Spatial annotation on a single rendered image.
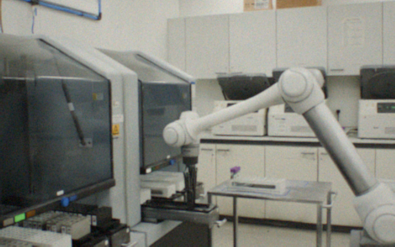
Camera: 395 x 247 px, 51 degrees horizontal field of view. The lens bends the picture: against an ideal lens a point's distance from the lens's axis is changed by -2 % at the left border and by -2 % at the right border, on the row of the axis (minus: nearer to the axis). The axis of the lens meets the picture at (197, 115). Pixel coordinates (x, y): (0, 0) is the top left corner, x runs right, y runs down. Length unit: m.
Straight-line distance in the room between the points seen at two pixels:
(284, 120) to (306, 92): 2.57
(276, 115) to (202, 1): 1.76
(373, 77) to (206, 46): 1.75
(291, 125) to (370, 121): 0.72
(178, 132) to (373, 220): 0.83
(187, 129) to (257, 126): 2.46
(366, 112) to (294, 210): 1.16
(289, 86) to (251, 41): 2.96
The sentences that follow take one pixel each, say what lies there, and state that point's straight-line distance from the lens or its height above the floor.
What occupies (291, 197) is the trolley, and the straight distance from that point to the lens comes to 2.16.
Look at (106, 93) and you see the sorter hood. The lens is 1.73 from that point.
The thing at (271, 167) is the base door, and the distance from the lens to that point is 4.24.
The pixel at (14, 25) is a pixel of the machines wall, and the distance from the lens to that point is 2.98.
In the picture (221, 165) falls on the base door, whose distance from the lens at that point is 4.37.
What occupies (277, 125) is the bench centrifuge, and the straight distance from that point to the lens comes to 4.18.
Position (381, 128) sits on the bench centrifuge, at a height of 1.00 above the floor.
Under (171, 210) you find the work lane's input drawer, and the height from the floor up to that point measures 0.80.
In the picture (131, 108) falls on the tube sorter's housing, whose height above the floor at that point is 1.28.
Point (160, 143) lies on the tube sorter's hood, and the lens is 2.15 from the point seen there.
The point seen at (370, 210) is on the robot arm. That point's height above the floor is 0.91.
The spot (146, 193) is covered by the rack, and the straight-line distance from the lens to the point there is 2.11.
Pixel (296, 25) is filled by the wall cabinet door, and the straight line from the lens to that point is 4.48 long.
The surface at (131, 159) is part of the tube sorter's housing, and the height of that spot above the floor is 1.05.
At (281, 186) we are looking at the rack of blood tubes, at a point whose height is 0.86.
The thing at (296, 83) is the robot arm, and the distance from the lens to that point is 1.60.
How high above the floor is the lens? 1.34
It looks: 3 degrees down
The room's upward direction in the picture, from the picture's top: 1 degrees counter-clockwise
